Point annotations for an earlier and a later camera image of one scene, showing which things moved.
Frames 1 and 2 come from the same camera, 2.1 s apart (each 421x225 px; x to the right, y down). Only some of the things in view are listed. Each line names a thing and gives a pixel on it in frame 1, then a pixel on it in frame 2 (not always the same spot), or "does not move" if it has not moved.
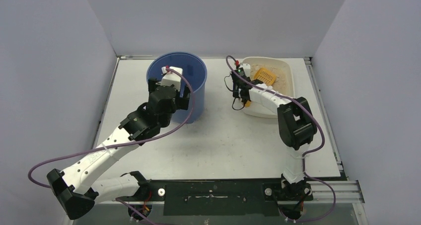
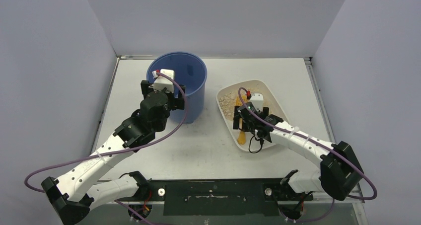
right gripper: (239, 89) to (237, 118)
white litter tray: (284, 84) to (274, 108)
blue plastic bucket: (194, 69) does not move
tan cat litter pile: (281, 84) to (227, 103)
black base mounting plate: (224, 197) does not move
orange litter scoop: (267, 77) to (242, 138)
